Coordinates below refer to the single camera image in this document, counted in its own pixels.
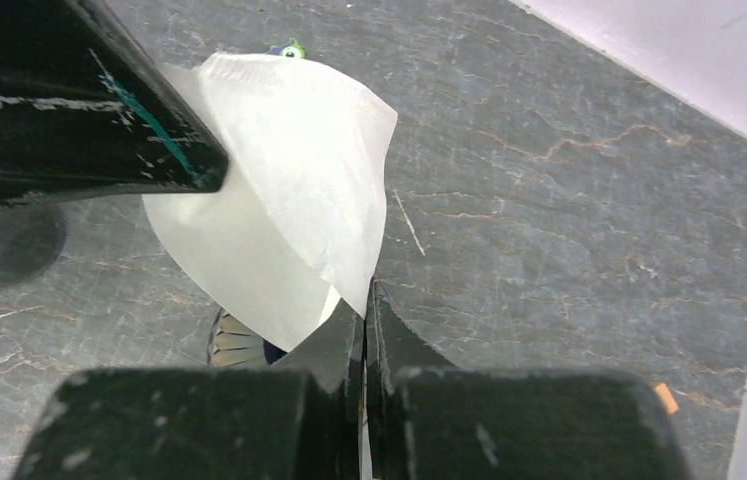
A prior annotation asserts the green monster block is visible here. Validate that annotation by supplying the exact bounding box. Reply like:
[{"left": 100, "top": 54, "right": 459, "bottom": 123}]
[{"left": 267, "top": 38, "right": 307, "bottom": 59}]

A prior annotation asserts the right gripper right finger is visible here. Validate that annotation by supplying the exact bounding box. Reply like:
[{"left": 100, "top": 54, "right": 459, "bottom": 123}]
[{"left": 366, "top": 280, "right": 691, "bottom": 479}]

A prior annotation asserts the blue glass dripper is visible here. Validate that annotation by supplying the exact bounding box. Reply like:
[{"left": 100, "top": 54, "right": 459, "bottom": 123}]
[{"left": 206, "top": 309, "right": 286, "bottom": 369}]

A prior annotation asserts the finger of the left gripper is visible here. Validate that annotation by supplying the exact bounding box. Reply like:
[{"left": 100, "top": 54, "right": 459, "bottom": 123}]
[{"left": 0, "top": 1, "right": 230, "bottom": 209}]

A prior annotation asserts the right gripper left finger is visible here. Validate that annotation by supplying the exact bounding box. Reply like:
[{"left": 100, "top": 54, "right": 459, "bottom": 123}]
[{"left": 14, "top": 303, "right": 363, "bottom": 479}]

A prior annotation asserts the small wooden cube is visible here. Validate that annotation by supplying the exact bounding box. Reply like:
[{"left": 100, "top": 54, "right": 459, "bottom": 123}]
[{"left": 652, "top": 382, "right": 679, "bottom": 416}]

